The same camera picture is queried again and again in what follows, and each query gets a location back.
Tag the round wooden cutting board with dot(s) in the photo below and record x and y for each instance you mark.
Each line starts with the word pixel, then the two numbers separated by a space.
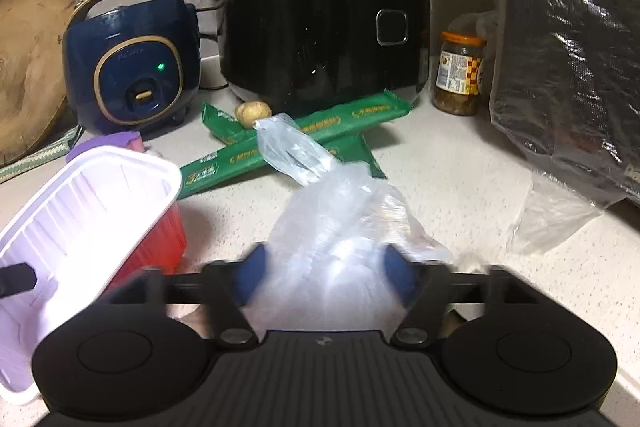
pixel 30 67

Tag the woven striped mat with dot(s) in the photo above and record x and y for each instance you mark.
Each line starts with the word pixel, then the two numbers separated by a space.
pixel 35 159

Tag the red plastic container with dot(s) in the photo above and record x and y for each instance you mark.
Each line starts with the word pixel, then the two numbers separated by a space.
pixel 162 237

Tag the black rice cooker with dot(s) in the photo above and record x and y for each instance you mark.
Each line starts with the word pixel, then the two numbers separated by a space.
pixel 320 42

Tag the green noodle packet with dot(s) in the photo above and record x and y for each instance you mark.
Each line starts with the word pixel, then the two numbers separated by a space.
pixel 222 119
pixel 225 167
pixel 360 113

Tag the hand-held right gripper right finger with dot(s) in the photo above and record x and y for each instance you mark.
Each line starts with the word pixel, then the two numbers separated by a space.
pixel 400 274

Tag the small potato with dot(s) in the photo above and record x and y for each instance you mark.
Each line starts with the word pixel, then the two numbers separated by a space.
pixel 252 113

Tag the purple plastic lid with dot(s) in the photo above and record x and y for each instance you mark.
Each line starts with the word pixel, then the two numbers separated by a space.
pixel 102 144

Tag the dark blue rice cooker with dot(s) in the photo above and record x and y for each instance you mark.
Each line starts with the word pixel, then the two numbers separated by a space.
pixel 130 57

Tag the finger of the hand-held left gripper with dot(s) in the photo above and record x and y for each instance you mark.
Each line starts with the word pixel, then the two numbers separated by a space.
pixel 17 279

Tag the glass jar with orange lid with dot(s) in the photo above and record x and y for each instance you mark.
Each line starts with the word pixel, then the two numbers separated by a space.
pixel 457 77

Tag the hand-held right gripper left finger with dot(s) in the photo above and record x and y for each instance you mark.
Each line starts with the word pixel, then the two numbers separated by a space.
pixel 252 274

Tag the white plastic food container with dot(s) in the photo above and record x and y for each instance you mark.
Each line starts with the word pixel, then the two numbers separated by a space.
pixel 85 217

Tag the large clear plastic bag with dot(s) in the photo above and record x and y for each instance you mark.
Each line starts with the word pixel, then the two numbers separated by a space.
pixel 550 217

